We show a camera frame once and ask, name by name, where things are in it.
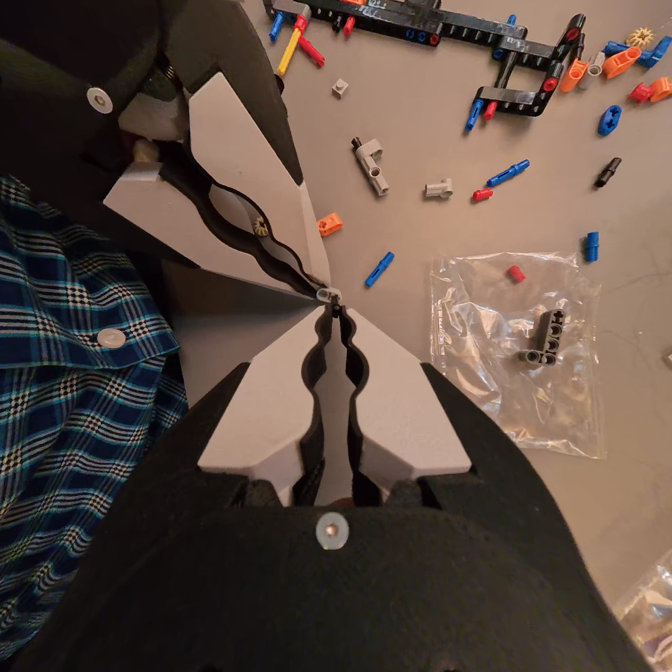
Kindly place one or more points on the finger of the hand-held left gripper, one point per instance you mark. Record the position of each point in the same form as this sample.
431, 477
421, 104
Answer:
173, 220
252, 147

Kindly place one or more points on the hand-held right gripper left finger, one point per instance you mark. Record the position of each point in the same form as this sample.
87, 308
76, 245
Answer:
257, 420

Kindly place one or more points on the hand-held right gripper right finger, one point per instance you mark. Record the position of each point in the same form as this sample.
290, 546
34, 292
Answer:
409, 420

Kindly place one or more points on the tan lego gear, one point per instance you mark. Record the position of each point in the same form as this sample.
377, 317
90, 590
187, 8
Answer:
260, 225
640, 35

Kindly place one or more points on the small clear plastic bag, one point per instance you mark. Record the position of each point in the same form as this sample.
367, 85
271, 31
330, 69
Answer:
472, 325

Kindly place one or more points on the light grey lego liftarm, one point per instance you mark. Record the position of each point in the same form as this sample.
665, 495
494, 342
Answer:
328, 293

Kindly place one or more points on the dark grey lego angle beam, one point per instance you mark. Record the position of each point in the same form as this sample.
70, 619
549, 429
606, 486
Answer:
546, 336

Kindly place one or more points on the black lego frame assembly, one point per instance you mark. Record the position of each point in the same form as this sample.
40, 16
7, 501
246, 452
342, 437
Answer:
472, 36

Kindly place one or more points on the short red lego pin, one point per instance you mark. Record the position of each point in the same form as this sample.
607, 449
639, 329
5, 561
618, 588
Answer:
482, 195
516, 274
638, 93

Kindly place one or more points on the orange lego axle connector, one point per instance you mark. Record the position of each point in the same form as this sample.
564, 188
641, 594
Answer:
660, 88

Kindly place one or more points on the yellow lego axle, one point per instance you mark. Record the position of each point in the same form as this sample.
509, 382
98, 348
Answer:
288, 51

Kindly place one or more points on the long red lego pin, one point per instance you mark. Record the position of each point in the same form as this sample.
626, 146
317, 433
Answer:
311, 51

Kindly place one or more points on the small grey lego connector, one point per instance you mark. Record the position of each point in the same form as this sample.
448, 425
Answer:
438, 189

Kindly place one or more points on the long blue lego pin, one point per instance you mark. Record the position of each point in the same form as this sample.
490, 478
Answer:
507, 174

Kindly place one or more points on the clear bag of lego parts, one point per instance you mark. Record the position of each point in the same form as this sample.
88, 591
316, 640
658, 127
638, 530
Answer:
648, 614

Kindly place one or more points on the black lego pin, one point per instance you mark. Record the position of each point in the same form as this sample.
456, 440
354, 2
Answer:
608, 172

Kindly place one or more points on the grey lego bush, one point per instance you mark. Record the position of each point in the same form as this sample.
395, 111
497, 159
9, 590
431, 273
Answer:
596, 63

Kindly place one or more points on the blue oval lego liftarm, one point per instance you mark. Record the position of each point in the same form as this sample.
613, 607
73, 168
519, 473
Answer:
609, 120

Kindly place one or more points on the grey connector with black pin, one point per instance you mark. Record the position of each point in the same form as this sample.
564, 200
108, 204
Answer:
374, 170

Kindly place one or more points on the blue plaid shirt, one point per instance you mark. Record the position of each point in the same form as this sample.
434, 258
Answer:
63, 393

